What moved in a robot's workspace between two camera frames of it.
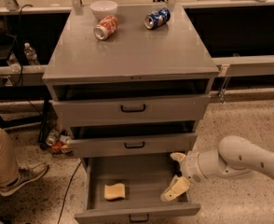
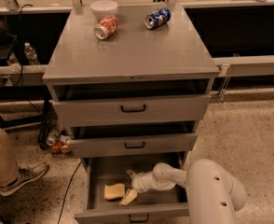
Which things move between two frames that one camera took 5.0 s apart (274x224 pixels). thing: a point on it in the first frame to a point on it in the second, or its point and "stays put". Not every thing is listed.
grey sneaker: x=24 y=176 stays put
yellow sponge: x=115 y=190 stays put
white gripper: x=191 y=164 to x=139 y=182
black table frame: x=21 y=91 stays put
